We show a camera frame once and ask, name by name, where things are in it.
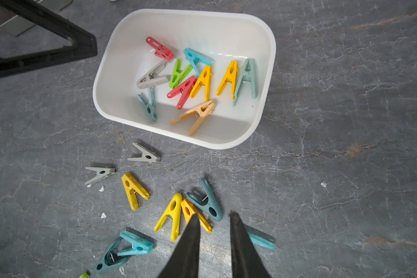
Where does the sage green clothespin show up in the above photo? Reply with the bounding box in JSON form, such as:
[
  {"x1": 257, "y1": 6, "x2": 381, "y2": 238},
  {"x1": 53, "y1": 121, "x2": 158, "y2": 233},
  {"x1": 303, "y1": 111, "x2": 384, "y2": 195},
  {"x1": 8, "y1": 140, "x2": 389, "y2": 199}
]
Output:
[
  {"x1": 137, "y1": 87, "x2": 157, "y2": 121},
  {"x1": 232, "y1": 58, "x2": 258, "y2": 106}
]

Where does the white plastic storage box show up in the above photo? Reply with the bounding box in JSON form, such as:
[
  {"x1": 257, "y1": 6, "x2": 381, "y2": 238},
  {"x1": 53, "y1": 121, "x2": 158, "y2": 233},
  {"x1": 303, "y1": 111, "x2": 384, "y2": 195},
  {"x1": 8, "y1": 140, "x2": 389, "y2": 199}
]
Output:
[{"x1": 93, "y1": 9, "x2": 276, "y2": 149}]

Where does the lime green clothespin bottom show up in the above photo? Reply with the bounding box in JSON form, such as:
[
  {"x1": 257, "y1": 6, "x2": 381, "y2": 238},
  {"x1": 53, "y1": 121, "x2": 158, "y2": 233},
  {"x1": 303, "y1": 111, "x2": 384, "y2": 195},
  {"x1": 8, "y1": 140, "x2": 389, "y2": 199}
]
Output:
[{"x1": 79, "y1": 272, "x2": 90, "y2": 278}]

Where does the dark teal clothespin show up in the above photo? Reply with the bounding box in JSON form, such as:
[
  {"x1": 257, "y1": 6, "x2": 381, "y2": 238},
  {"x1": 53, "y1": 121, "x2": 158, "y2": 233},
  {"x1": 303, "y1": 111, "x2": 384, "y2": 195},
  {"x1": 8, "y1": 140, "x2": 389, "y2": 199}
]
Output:
[{"x1": 186, "y1": 178, "x2": 224, "y2": 222}]

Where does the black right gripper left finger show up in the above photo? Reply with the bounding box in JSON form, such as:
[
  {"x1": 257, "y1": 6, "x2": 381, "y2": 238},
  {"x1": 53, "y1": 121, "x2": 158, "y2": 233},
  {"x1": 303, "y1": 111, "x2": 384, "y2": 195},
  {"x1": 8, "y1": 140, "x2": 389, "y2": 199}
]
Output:
[{"x1": 158, "y1": 214, "x2": 200, "y2": 278}]

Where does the turquoise clothespin of pair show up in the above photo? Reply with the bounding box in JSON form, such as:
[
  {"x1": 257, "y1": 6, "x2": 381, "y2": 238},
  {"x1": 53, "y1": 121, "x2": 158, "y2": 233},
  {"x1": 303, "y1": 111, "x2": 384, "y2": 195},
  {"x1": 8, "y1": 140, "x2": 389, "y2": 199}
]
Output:
[{"x1": 117, "y1": 231, "x2": 154, "y2": 257}]

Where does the orange yellow clothespin centre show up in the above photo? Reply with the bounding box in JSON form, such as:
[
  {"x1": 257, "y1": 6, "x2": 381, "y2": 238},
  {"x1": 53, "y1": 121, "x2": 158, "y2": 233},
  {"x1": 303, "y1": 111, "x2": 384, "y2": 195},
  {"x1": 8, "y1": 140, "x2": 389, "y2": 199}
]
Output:
[{"x1": 181, "y1": 199, "x2": 213, "y2": 233}]

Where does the red clothespin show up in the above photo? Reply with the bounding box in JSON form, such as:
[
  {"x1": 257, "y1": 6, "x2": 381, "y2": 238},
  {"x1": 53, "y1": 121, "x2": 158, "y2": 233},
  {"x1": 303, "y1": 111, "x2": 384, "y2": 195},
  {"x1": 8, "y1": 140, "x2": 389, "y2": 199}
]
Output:
[
  {"x1": 146, "y1": 37, "x2": 174, "y2": 61},
  {"x1": 167, "y1": 75, "x2": 197, "y2": 110}
]

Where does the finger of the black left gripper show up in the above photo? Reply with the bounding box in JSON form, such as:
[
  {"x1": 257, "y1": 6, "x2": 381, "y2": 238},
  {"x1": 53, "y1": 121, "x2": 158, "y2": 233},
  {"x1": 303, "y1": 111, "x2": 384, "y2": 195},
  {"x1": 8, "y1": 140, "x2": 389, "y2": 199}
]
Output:
[{"x1": 0, "y1": 0, "x2": 98, "y2": 78}]

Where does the beige clothespin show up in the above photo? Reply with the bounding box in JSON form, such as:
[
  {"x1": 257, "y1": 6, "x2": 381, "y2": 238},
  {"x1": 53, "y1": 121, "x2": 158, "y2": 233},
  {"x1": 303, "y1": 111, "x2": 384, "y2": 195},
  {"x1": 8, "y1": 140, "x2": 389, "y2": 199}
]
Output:
[{"x1": 169, "y1": 100, "x2": 216, "y2": 136}]

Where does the grey clothespin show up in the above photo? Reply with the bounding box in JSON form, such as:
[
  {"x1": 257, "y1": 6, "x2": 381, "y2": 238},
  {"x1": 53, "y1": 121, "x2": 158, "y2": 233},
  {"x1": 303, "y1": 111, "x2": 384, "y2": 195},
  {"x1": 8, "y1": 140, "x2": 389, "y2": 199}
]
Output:
[
  {"x1": 85, "y1": 167, "x2": 116, "y2": 187},
  {"x1": 127, "y1": 142, "x2": 161, "y2": 163},
  {"x1": 136, "y1": 60, "x2": 170, "y2": 89}
]

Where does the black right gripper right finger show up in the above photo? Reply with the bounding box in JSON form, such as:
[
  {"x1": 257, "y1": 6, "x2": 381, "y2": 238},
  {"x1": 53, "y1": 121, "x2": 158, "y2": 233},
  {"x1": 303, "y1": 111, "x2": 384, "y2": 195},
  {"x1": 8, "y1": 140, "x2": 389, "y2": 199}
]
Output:
[{"x1": 229, "y1": 212, "x2": 271, "y2": 278}]

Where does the yellow clothespin pair centre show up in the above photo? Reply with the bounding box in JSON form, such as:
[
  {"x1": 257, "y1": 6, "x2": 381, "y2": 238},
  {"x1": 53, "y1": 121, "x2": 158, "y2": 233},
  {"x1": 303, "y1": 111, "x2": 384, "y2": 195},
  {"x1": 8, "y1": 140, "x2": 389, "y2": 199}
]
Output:
[{"x1": 154, "y1": 193, "x2": 183, "y2": 241}]

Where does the lime green clothespin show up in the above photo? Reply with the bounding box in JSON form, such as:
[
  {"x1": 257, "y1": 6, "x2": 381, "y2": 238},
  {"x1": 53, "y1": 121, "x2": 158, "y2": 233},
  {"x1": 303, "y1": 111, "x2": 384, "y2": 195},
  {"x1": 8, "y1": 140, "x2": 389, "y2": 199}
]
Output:
[
  {"x1": 169, "y1": 59, "x2": 193, "y2": 89},
  {"x1": 79, "y1": 272, "x2": 90, "y2": 278}
]

